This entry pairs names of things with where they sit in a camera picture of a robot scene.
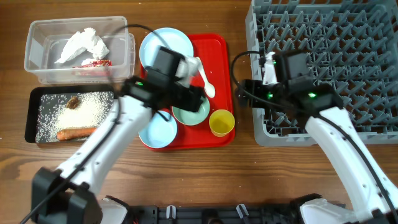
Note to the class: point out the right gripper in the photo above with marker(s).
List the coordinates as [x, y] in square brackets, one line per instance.
[254, 85]

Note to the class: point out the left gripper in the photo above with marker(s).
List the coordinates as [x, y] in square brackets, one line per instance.
[190, 96]

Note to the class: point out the green bowl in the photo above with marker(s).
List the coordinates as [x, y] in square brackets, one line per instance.
[192, 118]

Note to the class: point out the light blue bowl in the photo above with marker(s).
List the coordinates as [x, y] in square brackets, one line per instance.
[160, 132]

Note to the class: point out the red snack wrapper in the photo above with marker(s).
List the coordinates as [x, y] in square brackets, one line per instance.
[93, 63]

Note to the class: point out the brown food scrap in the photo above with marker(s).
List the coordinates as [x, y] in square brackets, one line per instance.
[73, 103]

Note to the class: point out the white napkin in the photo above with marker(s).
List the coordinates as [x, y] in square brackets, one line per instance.
[81, 42]

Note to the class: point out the orange carrot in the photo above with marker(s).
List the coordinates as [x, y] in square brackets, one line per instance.
[69, 134]

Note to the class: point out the white rice pile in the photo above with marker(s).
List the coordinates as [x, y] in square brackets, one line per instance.
[54, 116]

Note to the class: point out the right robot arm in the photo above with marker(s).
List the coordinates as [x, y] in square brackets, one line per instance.
[287, 86]

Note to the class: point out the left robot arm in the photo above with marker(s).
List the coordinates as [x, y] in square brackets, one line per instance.
[68, 193]

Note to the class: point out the clear plastic waste bin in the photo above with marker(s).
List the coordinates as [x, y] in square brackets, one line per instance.
[47, 38]

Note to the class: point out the grey dishwasher rack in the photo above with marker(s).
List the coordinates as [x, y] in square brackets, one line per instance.
[350, 45]

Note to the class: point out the white plastic spoon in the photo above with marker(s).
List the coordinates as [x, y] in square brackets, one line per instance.
[208, 87]

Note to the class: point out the yellow cup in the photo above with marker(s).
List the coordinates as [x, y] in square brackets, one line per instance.
[221, 122]

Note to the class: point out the red serving tray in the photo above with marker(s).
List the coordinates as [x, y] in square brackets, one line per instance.
[212, 50]

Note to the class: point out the light blue plate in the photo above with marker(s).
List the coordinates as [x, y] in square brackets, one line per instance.
[175, 39]

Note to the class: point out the black plastic tray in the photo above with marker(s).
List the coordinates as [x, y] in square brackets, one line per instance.
[34, 102]

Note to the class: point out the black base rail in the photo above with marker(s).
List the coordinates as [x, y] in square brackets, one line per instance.
[272, 213]

